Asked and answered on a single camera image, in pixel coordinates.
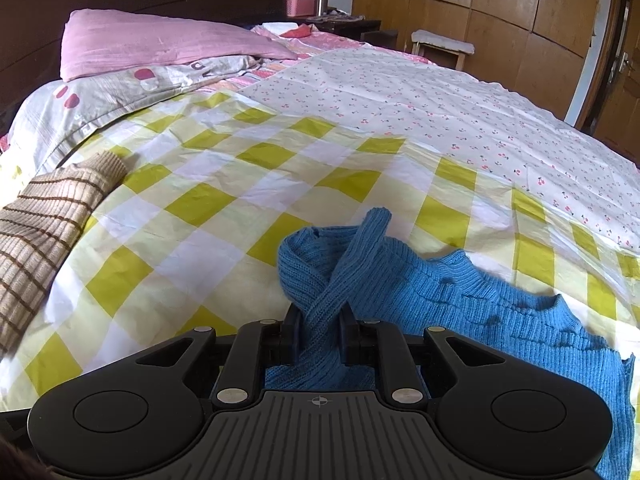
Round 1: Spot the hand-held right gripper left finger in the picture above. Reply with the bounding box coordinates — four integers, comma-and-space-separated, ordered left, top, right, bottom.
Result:
135, 305, 301, 408

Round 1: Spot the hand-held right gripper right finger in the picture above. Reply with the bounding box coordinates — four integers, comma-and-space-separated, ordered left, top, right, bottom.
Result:
340, 306, 503, 407

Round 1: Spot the blue striped knit sweater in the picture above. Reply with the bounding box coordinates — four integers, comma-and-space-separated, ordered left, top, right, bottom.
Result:
264, 206, 636, 480

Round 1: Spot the yellow checked bed sheet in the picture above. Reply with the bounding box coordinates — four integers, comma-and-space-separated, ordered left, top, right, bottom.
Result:
0, 91, 640, 411

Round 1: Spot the white floral bed sheet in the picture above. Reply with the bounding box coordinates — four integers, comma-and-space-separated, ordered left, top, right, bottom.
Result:
240, 49, 640, 253

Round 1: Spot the beige striped knit sweater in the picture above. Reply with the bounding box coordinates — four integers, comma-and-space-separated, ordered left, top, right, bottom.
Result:
0, 151, 128, 353

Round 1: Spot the pink bed sheet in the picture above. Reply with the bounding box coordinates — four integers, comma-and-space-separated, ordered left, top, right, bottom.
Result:
250, 22, 376, 63

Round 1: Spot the white pillow with red dots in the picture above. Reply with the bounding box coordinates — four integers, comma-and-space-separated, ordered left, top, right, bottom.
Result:
0, 57, 281, 181

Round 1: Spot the wooden stool with cushion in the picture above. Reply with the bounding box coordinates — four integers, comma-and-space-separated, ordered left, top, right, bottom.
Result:
411, 30, 476, 72

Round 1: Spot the dark nightstand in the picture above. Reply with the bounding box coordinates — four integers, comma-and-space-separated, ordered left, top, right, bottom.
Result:
295, 12, 398, 51

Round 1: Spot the pink pillow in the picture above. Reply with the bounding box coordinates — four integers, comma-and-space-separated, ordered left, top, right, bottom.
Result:
60, 8, 298, 82

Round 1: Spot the wooden door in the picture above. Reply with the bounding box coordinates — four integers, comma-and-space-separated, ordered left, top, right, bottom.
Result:
575, 0, 640, 156

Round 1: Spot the wooden wardrobe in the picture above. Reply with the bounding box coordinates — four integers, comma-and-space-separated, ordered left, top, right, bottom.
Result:
352, 0, 621, 126

